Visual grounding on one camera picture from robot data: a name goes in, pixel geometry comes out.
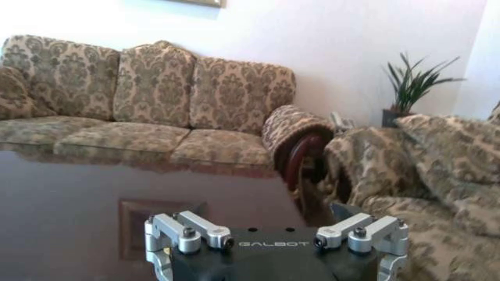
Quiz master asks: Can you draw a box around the dark square plant pot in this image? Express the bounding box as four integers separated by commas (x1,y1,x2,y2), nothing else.
381,108,416,128

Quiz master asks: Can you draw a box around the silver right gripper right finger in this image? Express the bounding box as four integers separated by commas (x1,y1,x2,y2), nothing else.
314,201,409,281

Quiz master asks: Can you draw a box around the small grey telephone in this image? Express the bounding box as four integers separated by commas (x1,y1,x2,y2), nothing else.
329,112,356,131

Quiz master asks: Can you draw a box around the patterned sofa seat cushion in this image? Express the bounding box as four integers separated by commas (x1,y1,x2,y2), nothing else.
53,121,192,153
170,128,270,165
0,115,114,145

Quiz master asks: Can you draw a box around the gold picture frame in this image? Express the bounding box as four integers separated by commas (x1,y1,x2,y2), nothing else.
166,0,228,8

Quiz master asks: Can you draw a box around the patterned throw pillow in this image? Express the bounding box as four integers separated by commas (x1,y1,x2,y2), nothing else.
0,66,57,119

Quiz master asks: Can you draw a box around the green spiky houseplant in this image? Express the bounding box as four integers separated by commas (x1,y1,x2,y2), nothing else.
384,52,466,114

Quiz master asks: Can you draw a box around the patterned sofa back cushion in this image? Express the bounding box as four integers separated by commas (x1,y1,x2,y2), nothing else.
112,40,197,128
188,56,297,136
1,35,120,121

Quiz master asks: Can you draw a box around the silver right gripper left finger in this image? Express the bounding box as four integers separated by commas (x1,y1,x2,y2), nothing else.
144,210,236,281

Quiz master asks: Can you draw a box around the patterned three-seat sofa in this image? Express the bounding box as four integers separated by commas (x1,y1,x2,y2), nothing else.
0,34,337,179

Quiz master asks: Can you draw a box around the patterned armchair sofa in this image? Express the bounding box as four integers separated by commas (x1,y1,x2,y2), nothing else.
322,101,500,281

